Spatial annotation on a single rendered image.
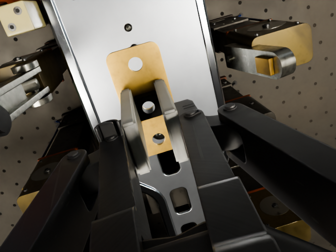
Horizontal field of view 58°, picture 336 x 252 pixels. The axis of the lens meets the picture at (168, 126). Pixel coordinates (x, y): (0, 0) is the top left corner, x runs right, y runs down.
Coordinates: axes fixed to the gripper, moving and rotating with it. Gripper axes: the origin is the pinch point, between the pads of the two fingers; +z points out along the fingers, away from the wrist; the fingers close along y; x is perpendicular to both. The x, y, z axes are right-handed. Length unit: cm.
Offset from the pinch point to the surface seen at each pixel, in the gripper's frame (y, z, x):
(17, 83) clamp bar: -13.6, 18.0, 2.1
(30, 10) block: -10.7, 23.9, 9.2
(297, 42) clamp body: 22.8, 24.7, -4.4
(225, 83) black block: 19, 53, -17
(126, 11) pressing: 0.5, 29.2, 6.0
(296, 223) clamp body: 19.3, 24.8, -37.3
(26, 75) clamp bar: -13.3, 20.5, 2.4
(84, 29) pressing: -6.1, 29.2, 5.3
